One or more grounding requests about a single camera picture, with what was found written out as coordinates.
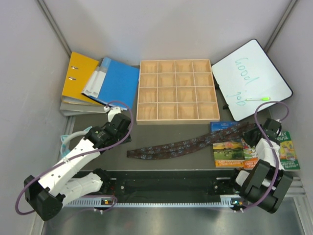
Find brown floral necktie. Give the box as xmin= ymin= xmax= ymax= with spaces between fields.
xmin=127 ymin=121 xmax=256 ymax=160

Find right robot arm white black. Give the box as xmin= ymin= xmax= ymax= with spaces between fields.
xmin=228 ymin=118 xmax=293 ymax=213

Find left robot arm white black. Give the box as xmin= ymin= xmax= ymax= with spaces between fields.
xmin=23 ymin=108 xmax=133 ymax=221

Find Animal Farm book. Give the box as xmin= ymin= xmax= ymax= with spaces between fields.
xmin=210 ymin=121 xmax=246 ymax=168

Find green marker pen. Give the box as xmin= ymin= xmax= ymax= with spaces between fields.
xmin=246 ymin=97 xmax=270 ymax=101

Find green Treehouse book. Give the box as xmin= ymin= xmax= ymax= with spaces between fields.
xmin=276 ymin=131 xmax=300 ymax=171

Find blue folder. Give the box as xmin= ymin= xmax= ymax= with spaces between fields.
xmin=82 ymin=57 xmax=139 ymax=110

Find grey binder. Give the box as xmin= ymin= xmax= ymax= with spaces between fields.
xmin=60 ymin=102 xmax=105 ymax=117

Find teal cat-ear headphones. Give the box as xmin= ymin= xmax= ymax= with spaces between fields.
xmin=60 ymin=126 xmax=92 ymax=158

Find white whiteboard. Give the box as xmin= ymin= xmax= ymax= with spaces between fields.
xmin=212 ymin=39 xmax=293 ymax=121

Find wooden compartment tray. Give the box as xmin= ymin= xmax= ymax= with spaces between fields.
xmin=136 ymin=59 xmax=220 ymax=125

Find white cable duct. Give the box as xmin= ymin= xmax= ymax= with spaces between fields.
xmin=65 ymin=195 xmax=244 ymax=208

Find yellow ring binder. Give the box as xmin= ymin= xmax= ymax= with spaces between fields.
xmin=61 ymin=52 xmax=100 ymax=106

